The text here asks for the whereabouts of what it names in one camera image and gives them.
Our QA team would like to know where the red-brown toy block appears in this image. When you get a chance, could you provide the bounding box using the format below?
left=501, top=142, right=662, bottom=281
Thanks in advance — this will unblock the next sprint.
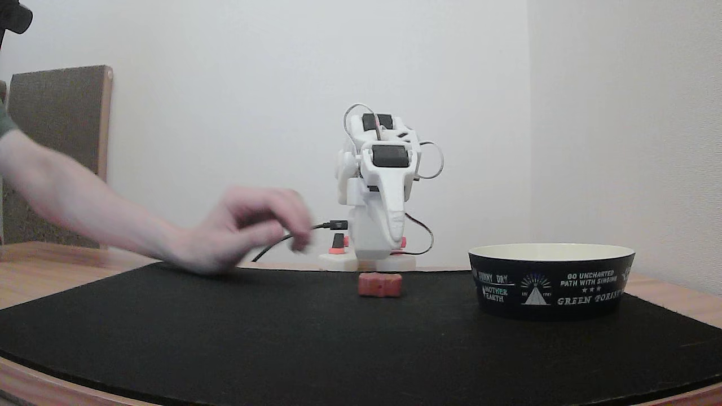
left=358, top=272, right=403, bottom=298

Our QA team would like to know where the dark printed bowl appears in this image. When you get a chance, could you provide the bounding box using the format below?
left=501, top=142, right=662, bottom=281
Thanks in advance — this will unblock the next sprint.
left=468, top=243, right=636, bottom=322

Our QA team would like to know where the person's hand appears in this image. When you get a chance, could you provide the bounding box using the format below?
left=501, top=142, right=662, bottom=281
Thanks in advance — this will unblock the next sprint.
left=169, top=187, right=314, bottom=275

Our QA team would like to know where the black desk mat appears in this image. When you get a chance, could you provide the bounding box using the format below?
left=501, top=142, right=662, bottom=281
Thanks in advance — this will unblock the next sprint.
left=0, top=262, right=722, bottom=406

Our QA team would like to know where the brown framed panel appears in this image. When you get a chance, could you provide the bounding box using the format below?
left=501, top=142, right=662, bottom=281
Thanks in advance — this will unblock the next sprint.
left=2, top=65, right=113, bottom=249

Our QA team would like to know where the black device on stand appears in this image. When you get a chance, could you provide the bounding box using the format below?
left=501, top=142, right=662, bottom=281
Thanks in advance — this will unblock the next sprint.
left=0, top=0, right=33, bottom=47

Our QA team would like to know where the red and black servo cable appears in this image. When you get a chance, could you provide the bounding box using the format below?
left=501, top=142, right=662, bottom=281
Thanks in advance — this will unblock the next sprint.
left=389, top=213, right=435, bottom=256

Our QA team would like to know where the black usb cable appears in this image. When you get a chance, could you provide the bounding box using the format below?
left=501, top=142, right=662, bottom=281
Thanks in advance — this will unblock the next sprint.
left=251, top=220, right=349, bottom=263

